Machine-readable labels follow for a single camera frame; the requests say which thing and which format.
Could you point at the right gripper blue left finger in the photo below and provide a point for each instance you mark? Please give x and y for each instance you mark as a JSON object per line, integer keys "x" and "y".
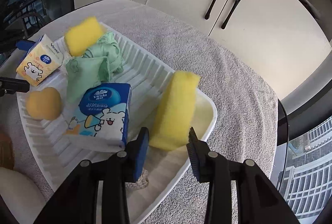
{"x": 140, "y": 150}

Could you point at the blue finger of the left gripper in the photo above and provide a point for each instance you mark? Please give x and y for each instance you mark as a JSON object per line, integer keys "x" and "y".
{"x": 25, "y": 45}
{"x": 11, "y": 85}

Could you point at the large yellow sponge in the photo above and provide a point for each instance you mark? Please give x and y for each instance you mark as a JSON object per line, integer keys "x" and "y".
{"x": 175, "y": 112}

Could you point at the black glass table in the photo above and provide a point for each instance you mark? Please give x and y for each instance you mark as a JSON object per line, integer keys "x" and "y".
{"x": 282, "y": 147}

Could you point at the black cabinet handle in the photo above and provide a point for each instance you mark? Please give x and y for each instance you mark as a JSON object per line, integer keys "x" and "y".
{"x": 207, "y": 15}
{"x": 235, "y": 4}

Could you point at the dark chair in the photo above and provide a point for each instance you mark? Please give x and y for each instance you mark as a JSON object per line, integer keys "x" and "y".
{"x": 26, "y": 17}

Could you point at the blue tissue pack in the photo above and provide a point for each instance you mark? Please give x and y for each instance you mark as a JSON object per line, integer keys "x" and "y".
{"x": 100, "y": 122}

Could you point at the orange round sponge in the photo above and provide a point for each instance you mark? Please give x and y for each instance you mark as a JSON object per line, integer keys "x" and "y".
{"x": 45, "y": 104}

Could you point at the beige knitted cloth roll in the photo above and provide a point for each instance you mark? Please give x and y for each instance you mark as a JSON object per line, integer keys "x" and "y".
{"x": 141, "y": 183}

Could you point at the green cloth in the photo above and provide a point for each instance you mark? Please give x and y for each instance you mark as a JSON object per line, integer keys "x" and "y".
{"x": 98, "y": 64}

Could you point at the white plastic tray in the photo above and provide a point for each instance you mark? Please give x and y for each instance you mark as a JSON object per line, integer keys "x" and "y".
{"x": 148, "y": 76}

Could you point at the yellow tissue pack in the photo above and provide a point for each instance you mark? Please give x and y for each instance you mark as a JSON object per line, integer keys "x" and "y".
{"x": 40, "y": 61}

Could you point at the black window frame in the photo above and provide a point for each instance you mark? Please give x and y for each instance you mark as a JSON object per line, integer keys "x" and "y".
{"x": 309, "y": 104}

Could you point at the small yellow sponge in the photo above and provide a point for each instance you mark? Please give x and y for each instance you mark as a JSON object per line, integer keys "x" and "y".
{"x": 83, "y": 35}

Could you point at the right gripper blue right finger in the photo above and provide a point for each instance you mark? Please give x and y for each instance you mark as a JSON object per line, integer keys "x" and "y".
{"x": 197, "y": 152}

